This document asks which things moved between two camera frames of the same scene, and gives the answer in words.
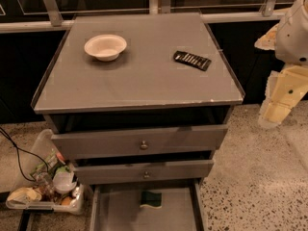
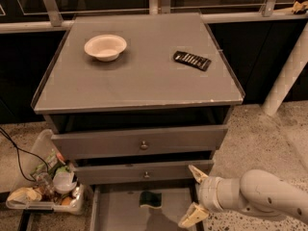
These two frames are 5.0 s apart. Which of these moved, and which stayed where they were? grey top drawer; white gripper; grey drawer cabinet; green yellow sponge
Moved: white gripper
Stayed: grey drawer cabinet; green yellow sponge; grey top drawer
